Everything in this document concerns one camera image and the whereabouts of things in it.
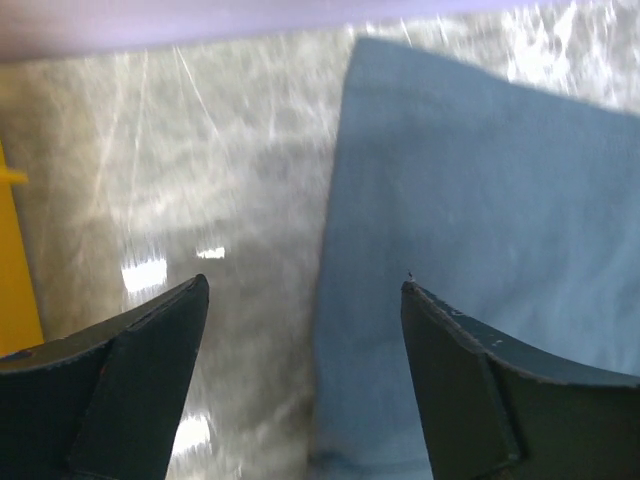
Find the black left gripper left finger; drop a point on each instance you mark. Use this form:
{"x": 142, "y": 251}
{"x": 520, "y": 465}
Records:
{"x": 104, "y": 402}

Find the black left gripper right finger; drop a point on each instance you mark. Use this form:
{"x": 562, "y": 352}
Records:
{"x": 494, "y": 407}

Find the blue-grey t shirt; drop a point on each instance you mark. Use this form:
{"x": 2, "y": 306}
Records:
{"x": 516, "y": 207}

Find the yellow plastic bin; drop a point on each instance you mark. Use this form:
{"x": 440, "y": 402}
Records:
{"x": 20, "y": 322}

